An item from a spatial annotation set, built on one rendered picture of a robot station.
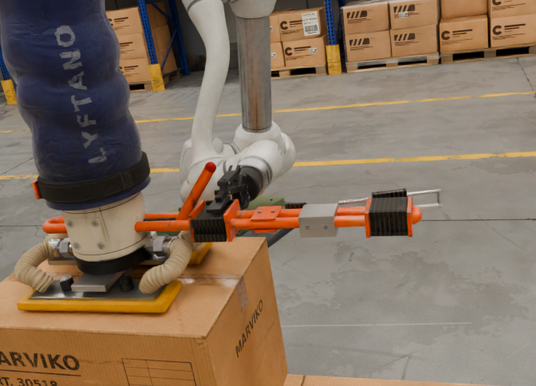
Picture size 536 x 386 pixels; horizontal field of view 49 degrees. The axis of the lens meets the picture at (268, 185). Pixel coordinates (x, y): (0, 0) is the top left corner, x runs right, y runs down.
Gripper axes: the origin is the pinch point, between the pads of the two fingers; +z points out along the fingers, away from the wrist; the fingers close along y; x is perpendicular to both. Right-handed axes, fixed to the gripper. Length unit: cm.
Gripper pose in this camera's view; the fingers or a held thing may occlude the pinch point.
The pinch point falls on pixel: (220, 218)
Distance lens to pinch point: 122.4
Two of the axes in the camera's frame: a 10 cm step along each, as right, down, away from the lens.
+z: -2.4, 3.7, -8.9
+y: 1.5, 9.3, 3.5
